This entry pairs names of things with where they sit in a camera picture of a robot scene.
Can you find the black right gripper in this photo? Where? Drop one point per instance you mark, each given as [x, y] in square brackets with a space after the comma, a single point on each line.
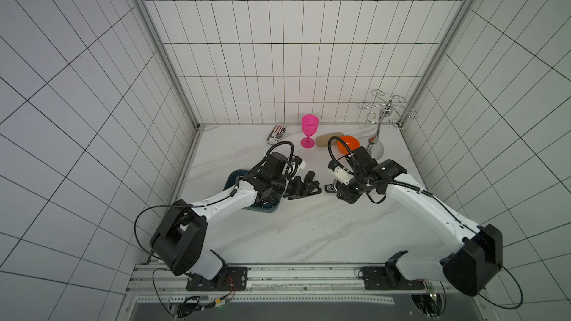
[344, 189]

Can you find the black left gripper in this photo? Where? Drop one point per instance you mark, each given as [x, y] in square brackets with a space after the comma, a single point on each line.
[298, 192]

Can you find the black BMW key fob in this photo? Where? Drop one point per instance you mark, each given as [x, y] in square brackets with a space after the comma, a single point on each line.
[330, 188]

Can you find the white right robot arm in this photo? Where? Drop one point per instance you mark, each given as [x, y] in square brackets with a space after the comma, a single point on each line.
[468, 255]

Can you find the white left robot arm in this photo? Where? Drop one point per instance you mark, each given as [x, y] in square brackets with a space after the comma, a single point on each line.
[179, 240]

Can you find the teal storage box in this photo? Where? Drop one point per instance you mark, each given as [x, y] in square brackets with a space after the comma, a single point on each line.
[265, 207]

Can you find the orange plastic bowl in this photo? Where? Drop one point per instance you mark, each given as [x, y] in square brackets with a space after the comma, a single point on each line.
[350, 141]

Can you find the cork oval block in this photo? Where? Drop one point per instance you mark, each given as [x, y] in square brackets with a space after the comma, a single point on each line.
[322, 140]

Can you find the pink plastic wine glass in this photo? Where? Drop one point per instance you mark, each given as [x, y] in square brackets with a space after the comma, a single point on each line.
[310, 125]

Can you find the chrome glass holder stand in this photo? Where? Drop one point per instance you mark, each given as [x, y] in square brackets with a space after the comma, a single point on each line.
[382, 111]

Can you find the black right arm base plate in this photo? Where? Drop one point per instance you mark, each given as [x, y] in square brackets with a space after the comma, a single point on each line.
[388, 277]

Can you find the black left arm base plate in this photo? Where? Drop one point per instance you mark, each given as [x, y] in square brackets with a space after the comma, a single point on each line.
[229, 278]

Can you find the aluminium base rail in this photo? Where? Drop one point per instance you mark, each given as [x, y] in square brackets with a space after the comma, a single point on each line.
[154, 283]

